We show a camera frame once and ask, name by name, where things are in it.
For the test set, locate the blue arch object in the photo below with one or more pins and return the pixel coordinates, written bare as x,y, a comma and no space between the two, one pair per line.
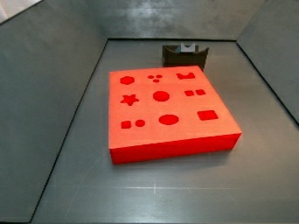
186,48

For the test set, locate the black curved fixture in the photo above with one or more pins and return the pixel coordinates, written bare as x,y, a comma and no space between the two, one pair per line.
174,59

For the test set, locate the red shape-sorter block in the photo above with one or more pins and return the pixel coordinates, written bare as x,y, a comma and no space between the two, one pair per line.
166,114

